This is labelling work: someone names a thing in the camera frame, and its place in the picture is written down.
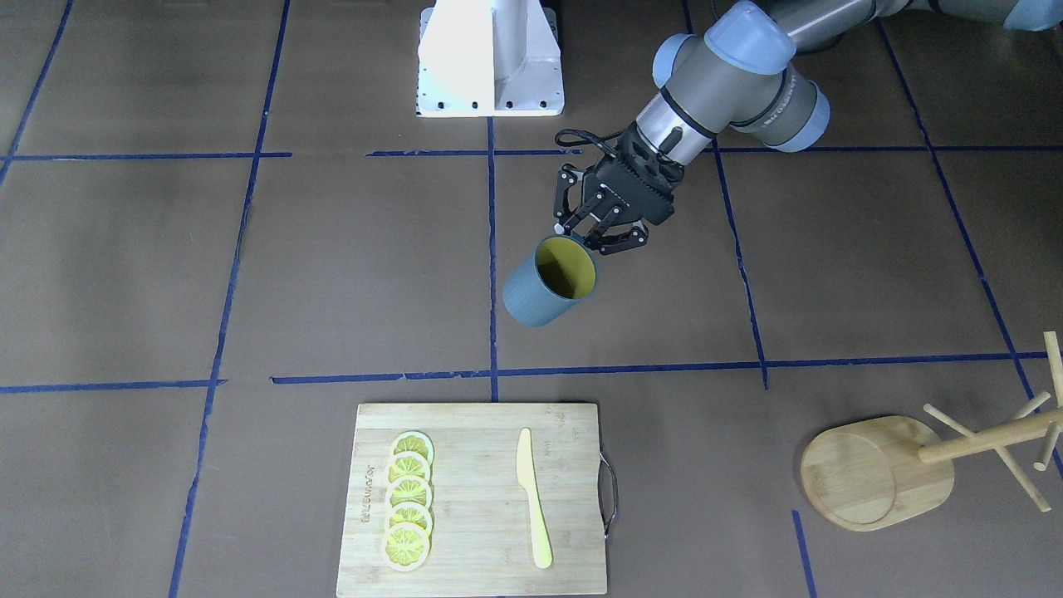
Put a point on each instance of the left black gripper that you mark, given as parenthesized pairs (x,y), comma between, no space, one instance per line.
(612,182)

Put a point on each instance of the dark blue mug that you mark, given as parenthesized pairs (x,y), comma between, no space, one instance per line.
(557,275)

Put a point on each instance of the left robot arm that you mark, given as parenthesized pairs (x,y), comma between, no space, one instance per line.
(738,75)

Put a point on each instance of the wooden cup storage rack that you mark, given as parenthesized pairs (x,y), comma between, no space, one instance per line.
(886,470)

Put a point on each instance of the lemon slice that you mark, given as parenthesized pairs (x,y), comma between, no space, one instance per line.
(414,441)
(410,488)
(406,546)
(408,464)
(412,512)

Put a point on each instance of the yellow plastic knife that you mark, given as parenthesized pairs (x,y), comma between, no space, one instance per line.
(541,551)

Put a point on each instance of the bamboo cutting board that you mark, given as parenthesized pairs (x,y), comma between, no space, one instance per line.
(480,542)

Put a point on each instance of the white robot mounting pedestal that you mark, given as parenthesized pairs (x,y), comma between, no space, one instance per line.
(480,59)

